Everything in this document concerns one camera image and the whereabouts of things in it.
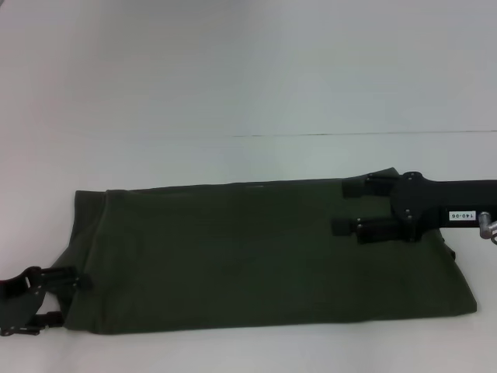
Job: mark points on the dark green shirt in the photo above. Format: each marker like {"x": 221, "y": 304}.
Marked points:
{"x": 252, "y": 252}

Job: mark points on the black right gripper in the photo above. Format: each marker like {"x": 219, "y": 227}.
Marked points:
{"x": 446, "y": 202}

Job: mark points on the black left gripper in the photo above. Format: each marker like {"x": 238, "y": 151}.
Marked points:
{"x": 19, "y": 307}

